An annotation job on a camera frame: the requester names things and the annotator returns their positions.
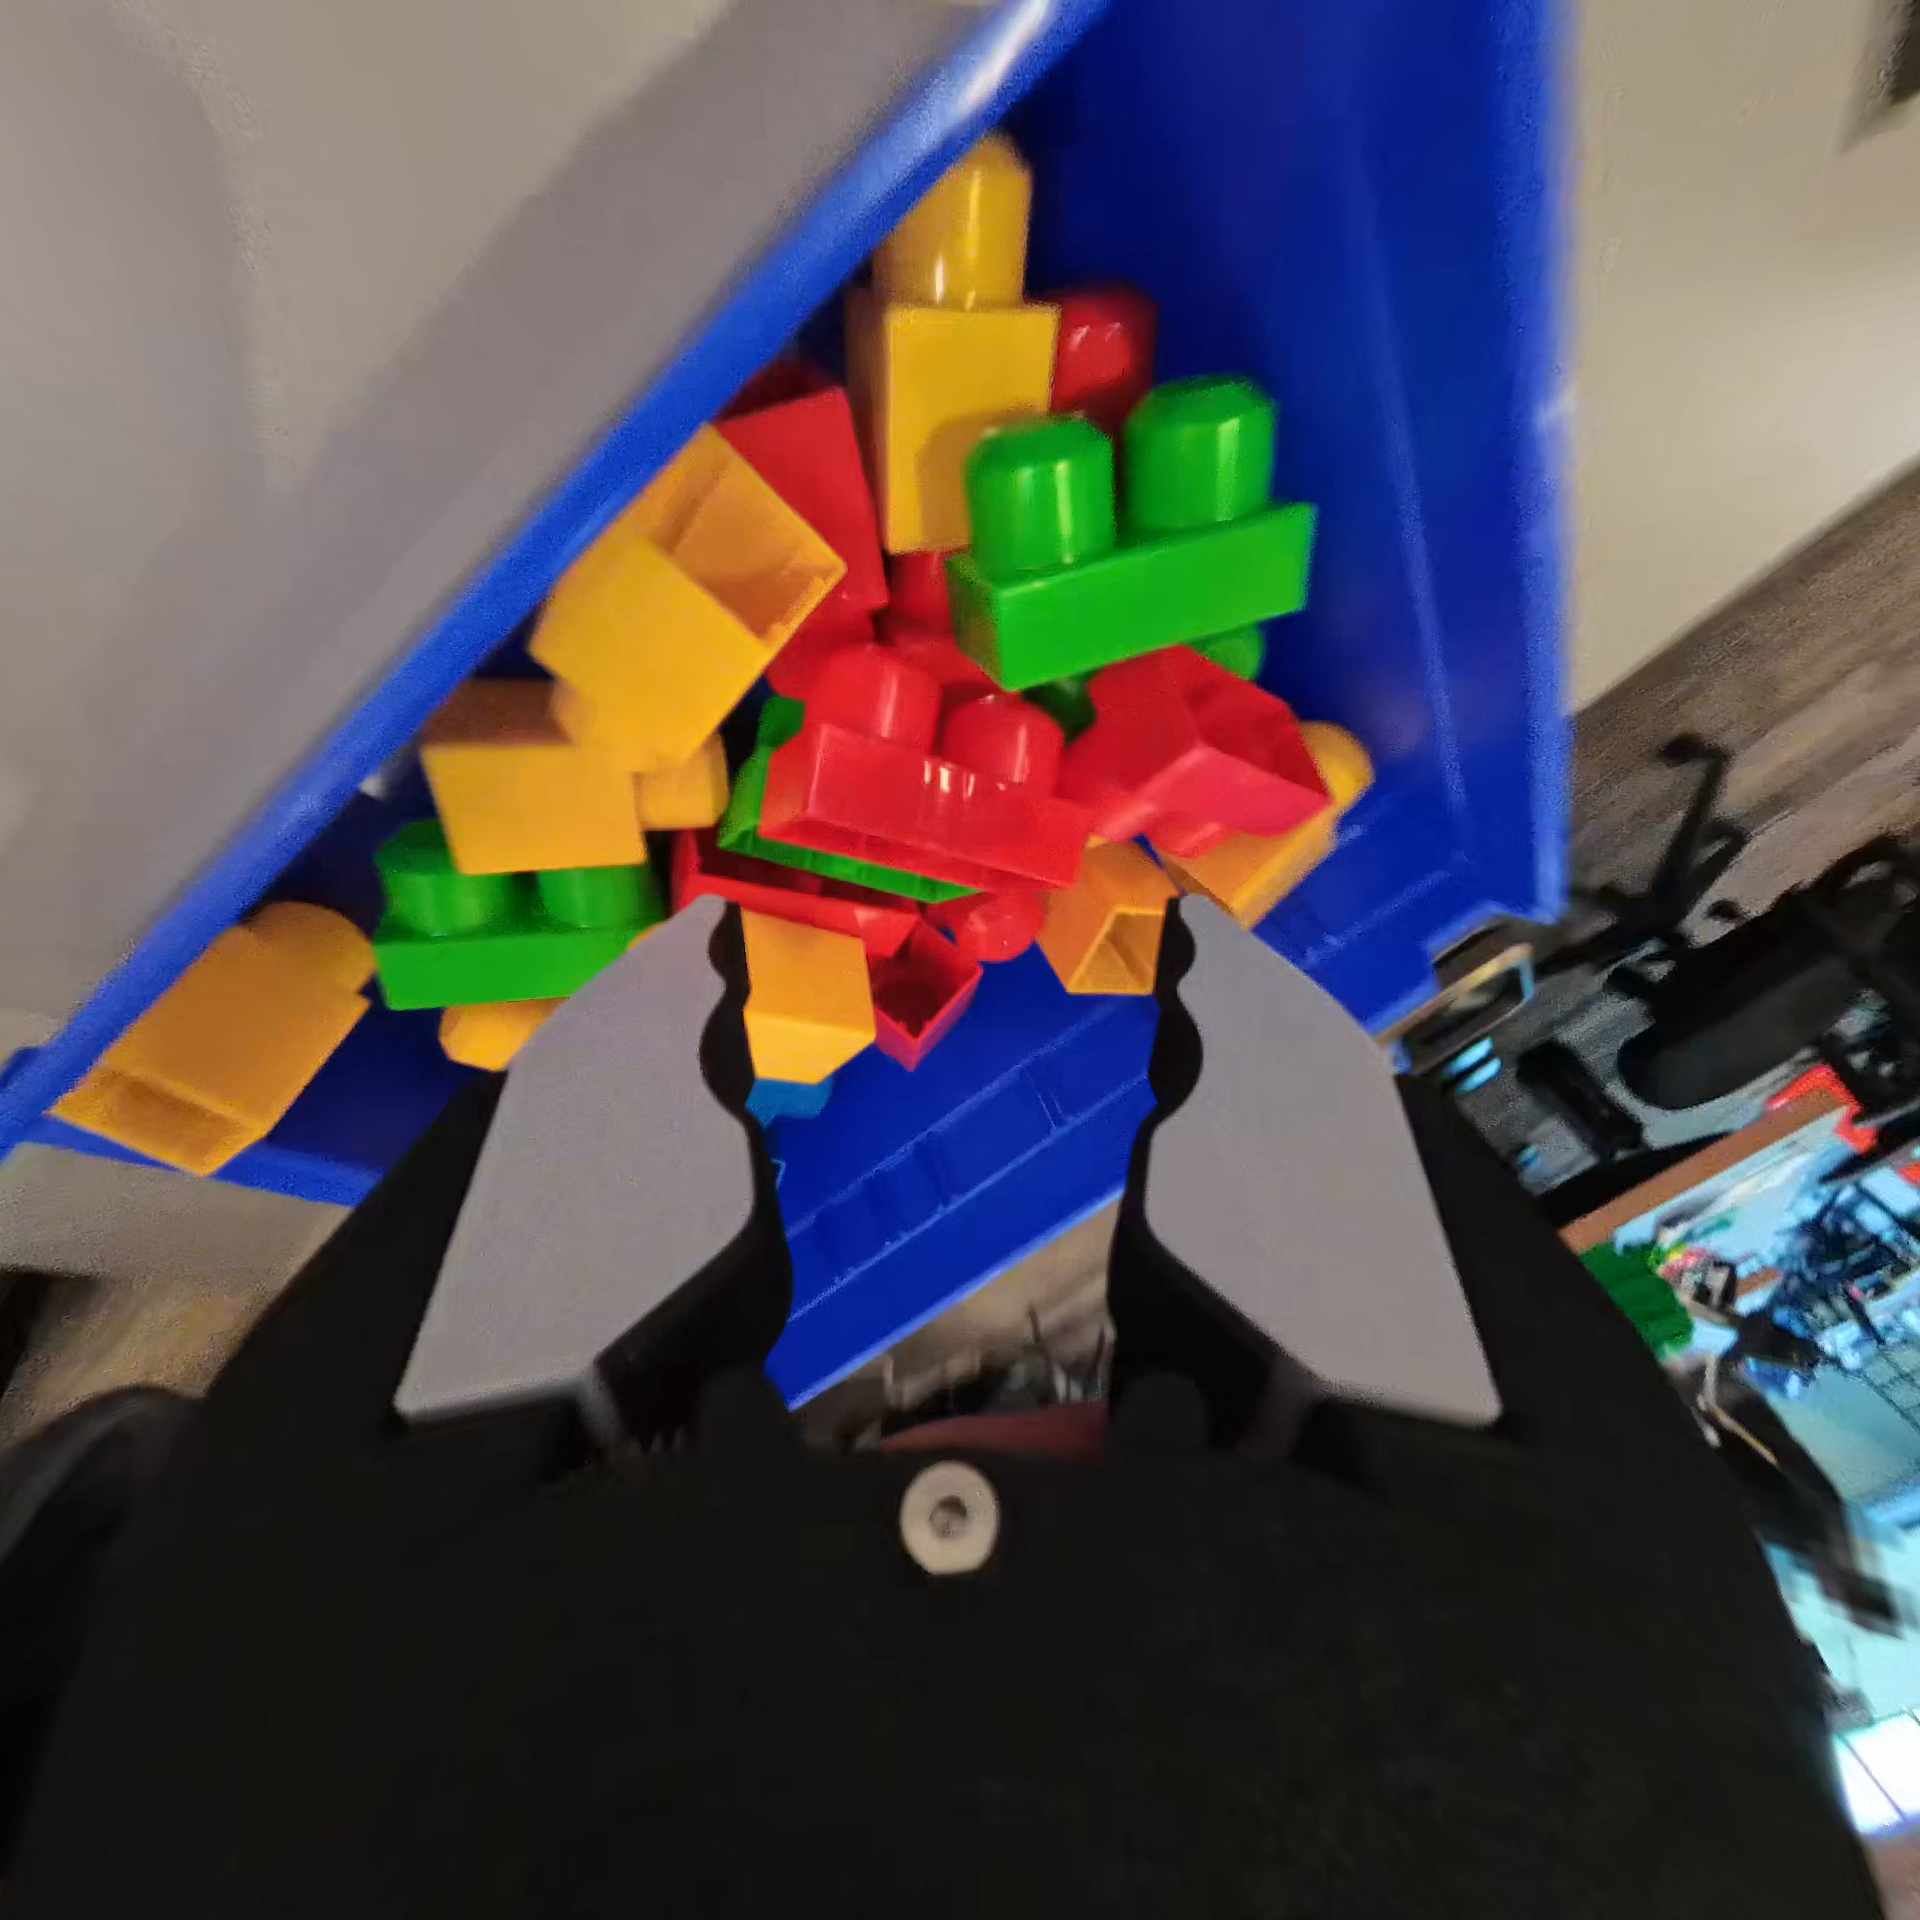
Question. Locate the black office chair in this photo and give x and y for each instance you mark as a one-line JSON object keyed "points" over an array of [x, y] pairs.
{"points": [[1725, 960]]}

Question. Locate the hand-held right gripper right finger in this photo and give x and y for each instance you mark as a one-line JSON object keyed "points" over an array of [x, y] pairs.
{"points": [[1306, 1202]]}

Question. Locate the brown wooden desk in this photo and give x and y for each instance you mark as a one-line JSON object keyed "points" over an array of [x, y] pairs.
{"points": [[1711, 1186]]}

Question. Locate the grey desk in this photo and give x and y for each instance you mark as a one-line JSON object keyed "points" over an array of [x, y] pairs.
{"points": [[301, 301]]}

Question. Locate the person's dark sweatshirt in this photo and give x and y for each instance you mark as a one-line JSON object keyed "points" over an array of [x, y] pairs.
{"points": [[76, 1501]]}

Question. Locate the pile of colourful toy blocks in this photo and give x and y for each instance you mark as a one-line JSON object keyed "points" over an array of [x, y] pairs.
{"points": [[902, 675]]}

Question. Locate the blue plastic bin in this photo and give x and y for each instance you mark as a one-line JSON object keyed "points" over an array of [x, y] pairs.
{"points": [[1350, 301]]}

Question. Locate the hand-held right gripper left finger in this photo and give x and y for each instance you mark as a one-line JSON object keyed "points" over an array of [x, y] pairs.
{"points": [[587, 1202]]}

